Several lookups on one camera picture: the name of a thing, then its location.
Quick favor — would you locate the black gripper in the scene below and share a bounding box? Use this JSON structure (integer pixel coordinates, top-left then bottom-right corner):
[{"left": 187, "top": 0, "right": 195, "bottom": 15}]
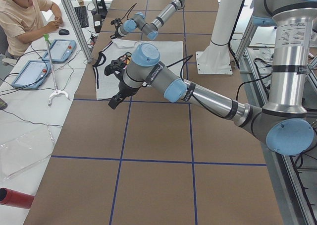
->
[
  {"left": 104, "top": 59, "right": 139, "bottom": 109},
  {"left": 110, "top": 18, "right": 123, "bottom": 38}
]

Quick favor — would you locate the grey cartoon print t-shirt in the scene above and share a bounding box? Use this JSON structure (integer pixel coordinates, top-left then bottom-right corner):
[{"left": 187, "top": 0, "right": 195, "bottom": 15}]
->
[{"left": 93, "top": 39, "right": 183, "bottom": 100}]

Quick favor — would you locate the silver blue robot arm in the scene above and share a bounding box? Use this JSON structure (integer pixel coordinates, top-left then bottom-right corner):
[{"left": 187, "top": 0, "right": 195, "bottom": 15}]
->
[
  {"left": 104, "top": 0, "right": 317, "bottom": 156},
  {"left": 110, "top": 0, "right": 185, "bottom": 40}
]

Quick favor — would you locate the black keyboard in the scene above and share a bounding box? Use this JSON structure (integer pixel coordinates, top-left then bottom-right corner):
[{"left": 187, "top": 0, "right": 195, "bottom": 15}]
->
[{"left": 74, "top": 6, "right": 89, "bottom": 28}]

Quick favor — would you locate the black computer mouse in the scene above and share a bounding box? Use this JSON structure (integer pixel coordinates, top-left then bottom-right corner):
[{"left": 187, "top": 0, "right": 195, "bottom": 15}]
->
[{"left": 58, "top": 29, "right": 69, "bottom": 36}]

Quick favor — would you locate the upper blue teach pendant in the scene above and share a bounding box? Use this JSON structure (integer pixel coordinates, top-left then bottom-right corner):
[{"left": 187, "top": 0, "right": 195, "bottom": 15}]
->
[{"left": 50, "top": 39, "right": 76, "bottom": 63}]

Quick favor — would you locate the blue teach pendant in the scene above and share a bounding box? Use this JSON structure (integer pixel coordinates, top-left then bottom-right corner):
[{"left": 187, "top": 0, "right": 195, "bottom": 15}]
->
[
  {"left": 50, "top": 39, "right": 76, "bottom": 63},
  {"left": 11, "top": 60, "right": 51, "bottom": 89}
]

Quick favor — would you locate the lower blue teach pendant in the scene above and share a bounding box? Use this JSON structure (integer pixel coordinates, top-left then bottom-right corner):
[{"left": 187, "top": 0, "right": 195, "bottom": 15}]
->
[{"left": 11, "top": 60, "right": 51, "bottom": 89}]

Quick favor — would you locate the person in beige shirt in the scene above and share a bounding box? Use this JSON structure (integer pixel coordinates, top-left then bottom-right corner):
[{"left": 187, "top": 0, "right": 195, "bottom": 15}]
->
[{"left": 0, "top": 0, "right": 63, "bottom": 59}]

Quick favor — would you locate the clear plastic sheet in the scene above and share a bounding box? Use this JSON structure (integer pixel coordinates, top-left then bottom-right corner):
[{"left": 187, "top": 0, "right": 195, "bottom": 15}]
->
[{"left": 0, "top": 126, "right": 54, "bottom": 182}]

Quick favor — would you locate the red cylinder bottle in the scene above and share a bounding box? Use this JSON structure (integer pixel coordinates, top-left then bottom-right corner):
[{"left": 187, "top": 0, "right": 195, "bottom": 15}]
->
[{"left": 0, "top": 188, "right": 34, "bottom": 209}]

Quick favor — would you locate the aluminium frame post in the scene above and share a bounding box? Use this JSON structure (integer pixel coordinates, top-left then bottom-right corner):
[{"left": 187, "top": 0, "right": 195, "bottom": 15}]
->
[{"left": 61, "top": 0, "right": 93, "bottom": 63}]

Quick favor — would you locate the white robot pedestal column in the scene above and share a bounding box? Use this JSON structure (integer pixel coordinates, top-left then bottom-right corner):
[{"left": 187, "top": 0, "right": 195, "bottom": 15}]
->
[{"left": 196, "top": 0, "right": 245, "bottom": 75}]

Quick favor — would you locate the aluminium frame rack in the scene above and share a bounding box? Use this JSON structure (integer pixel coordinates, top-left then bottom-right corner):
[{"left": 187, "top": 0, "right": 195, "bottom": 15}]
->
[{"left": 236, "top": 22, "right": 317, "bottom": 225}]

